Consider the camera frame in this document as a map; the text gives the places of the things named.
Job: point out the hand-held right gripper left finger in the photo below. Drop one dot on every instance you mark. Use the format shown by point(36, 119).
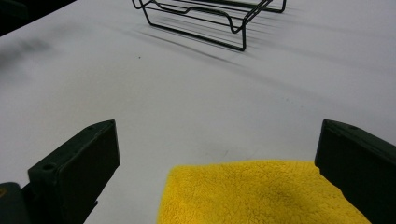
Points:
point(77, 174)

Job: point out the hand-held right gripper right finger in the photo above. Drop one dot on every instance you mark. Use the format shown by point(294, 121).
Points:
point(358, 168)

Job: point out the yellow fluffy cloth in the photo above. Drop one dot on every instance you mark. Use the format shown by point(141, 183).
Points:
point(249, 196)

